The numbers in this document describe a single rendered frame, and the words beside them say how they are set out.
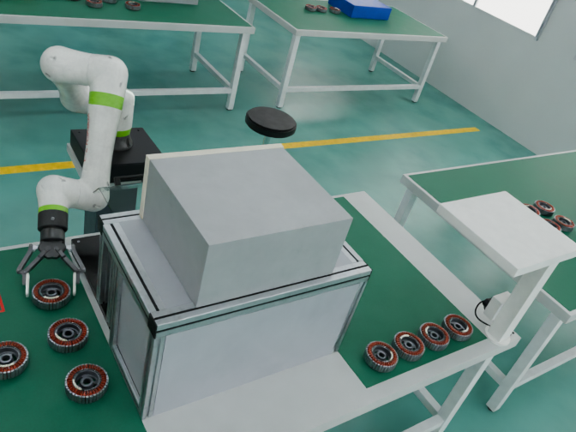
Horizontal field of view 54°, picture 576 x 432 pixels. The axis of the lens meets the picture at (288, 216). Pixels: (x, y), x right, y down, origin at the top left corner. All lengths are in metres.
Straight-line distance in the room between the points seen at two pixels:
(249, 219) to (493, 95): 5.42
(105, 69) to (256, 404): 1.19
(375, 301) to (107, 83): 1.24
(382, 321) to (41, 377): 1.14
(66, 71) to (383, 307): 1.40
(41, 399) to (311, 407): 0.75
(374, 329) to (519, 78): 4.71
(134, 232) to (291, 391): 0.67
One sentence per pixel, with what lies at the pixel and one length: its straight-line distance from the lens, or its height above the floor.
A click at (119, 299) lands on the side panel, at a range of 1.64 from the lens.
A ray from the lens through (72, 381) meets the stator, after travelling 1.69.
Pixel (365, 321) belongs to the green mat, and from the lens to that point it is 2.09.
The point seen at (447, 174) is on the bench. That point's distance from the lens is 3.31.
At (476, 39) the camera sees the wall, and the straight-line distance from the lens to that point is 6.80.
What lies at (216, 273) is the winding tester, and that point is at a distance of 1.37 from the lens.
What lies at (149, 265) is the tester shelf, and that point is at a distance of 1.52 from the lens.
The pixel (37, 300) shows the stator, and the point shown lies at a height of 0.78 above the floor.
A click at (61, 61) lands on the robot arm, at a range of 2.08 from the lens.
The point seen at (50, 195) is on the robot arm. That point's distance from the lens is 1.99.
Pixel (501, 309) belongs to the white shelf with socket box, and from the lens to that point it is 2.25.
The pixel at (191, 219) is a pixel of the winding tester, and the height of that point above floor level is 1.32.
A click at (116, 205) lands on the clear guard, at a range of 1.80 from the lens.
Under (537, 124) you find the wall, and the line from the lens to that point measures 6.34.
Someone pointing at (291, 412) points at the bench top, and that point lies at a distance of 1.75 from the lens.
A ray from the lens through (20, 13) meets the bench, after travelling 4.16.
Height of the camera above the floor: 2.12
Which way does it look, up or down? 34 degrees down
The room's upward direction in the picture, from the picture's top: 17 degrees clockwise
